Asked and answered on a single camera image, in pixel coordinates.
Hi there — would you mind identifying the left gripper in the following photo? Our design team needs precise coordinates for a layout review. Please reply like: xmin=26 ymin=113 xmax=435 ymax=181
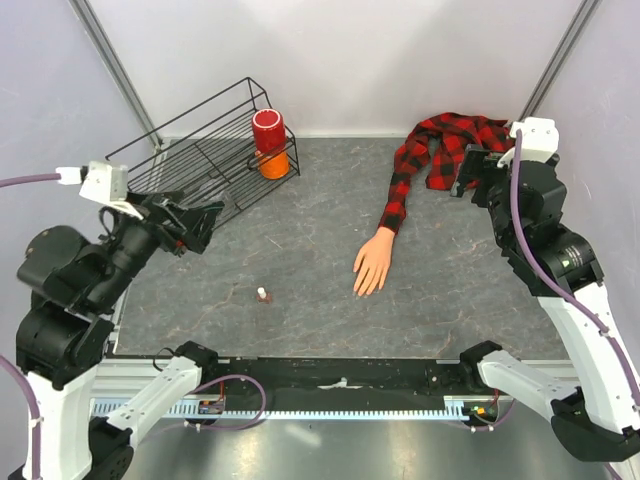
xmin=91 ymin=187 xmax=227 ymax=306

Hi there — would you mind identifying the glitter nail polish bottle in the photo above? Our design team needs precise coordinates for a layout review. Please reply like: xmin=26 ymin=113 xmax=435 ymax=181
xmin=256 ymin=292 xmax=272 ymax=304

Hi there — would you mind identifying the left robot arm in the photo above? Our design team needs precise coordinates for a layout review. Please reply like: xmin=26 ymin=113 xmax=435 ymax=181
xmin=14 ymin=192 xmax=225 ymax=479

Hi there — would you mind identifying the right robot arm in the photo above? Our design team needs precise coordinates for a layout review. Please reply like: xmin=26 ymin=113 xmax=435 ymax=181
xmin=451 ymin=145 xmax=639 ymax=463

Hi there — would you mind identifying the clear plastic cup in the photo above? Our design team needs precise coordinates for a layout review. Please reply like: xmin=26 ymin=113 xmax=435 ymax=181
xmin=199 ymin=180 xmax=236 ymax=210

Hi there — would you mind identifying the red plaid shirt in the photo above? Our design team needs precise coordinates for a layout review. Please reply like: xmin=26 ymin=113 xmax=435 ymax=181
xmin=379 ymin=112 xmax=514 ymax=232

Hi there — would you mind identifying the orange cup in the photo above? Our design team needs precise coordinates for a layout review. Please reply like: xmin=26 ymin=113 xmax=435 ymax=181
xmin=255 ymin=151 xmax=290 ymax=180

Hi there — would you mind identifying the red cup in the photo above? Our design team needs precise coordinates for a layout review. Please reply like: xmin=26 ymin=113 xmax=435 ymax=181
xmin=252 ymin=108 xmax=286 ymax=153

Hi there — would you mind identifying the mannequin hand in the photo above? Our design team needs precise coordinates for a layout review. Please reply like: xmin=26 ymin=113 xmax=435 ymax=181
xmin=353 ymin=227 xmax=395 ymax=297

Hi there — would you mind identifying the black wire rack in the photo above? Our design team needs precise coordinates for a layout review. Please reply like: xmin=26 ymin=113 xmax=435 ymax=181
xmin=106 ymin=77 xmax=300 ymax=240

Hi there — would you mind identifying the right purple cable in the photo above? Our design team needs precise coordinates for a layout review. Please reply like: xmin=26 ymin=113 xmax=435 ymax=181
xmin=509 ymin=128 xmax=640 ymax=409

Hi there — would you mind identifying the purple cable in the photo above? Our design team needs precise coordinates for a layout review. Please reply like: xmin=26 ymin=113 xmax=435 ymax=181
xmin=509 ymin=128 xmax=640 ymax=409
xmin=0 ymin=172 xmax=64 ymax=189

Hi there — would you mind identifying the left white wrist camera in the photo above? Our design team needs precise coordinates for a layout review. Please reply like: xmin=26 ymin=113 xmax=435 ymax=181
xmin=79 ymin=161 xmax=128 ymax=205

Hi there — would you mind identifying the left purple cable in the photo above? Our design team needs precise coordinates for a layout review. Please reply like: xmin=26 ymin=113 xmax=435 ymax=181
xmin=0 ymin=172 xmax=64 ymax=189

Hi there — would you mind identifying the slotted cable duct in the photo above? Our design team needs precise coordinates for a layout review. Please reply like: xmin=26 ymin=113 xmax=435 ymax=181
xmin=92 ymin=396 xmax=501 ymax=420

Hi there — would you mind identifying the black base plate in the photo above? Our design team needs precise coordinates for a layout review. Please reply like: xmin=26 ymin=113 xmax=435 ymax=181
xmin=197 ymin=357 xmax=495 ymax=410

